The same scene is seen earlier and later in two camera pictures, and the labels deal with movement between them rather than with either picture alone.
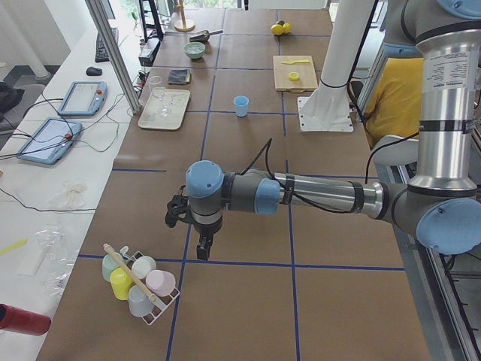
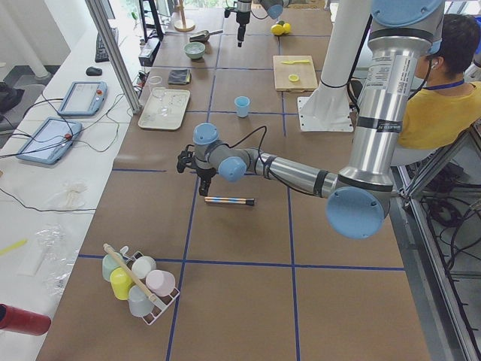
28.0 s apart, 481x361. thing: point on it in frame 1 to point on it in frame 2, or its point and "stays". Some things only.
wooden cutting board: [294, 74] stays
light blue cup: [241, 104] stays
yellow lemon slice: [294, 77] stays
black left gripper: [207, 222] to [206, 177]
